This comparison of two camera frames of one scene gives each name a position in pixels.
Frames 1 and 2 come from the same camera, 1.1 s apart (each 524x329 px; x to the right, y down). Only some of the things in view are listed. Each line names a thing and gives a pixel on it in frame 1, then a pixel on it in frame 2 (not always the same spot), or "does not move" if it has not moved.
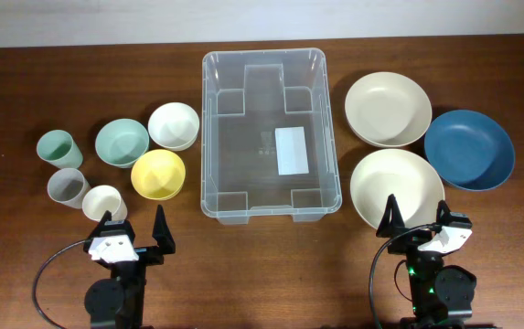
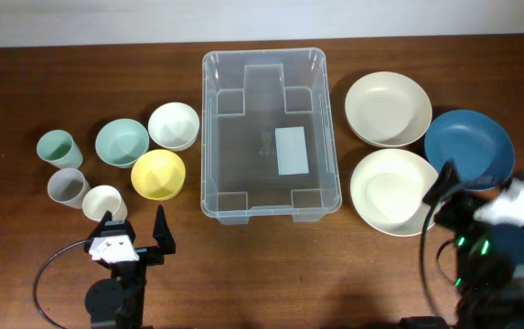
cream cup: [99, 199] does not move
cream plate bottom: [414, 182] does not move
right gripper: [396, 225] → [461, 210]
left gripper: [163, 238] does not move
